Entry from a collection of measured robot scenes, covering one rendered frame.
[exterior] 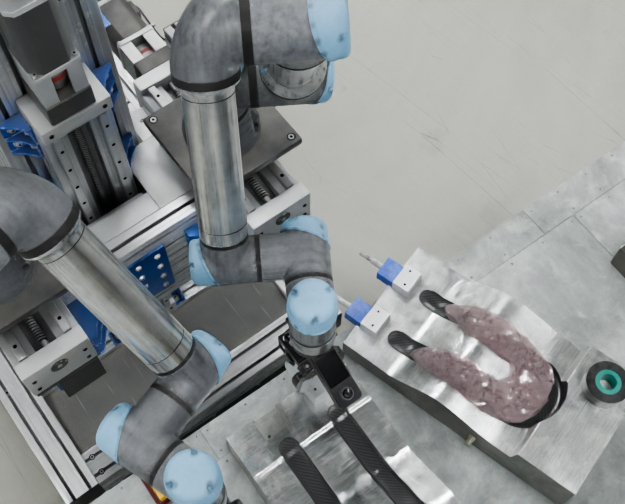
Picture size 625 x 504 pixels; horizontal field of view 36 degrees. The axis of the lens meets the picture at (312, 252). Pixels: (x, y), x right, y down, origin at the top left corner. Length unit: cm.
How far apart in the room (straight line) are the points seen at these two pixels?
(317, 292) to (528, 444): 55
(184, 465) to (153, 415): 9
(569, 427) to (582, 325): 28
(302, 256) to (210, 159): 22
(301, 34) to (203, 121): 19
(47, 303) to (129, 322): 46
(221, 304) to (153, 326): 127
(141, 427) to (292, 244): 36
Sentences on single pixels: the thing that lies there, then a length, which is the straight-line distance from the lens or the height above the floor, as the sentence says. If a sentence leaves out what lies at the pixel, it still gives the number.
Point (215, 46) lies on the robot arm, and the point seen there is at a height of 160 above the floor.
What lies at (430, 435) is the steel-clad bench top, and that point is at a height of 80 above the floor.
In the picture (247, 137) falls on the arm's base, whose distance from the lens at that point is 179.
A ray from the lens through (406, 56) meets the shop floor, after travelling 327.
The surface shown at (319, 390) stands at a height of 94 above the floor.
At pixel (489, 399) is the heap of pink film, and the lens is 178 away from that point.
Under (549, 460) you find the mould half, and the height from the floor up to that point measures 91.
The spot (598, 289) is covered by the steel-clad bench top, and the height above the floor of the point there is 80.
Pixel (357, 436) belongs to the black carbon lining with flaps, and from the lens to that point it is 176.
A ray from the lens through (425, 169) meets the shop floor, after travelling 303.
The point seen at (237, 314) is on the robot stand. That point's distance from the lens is 257.
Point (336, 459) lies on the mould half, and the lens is 174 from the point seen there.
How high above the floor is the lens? 258
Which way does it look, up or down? 64 degrees down
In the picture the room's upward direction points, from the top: 1 degrees clockwise
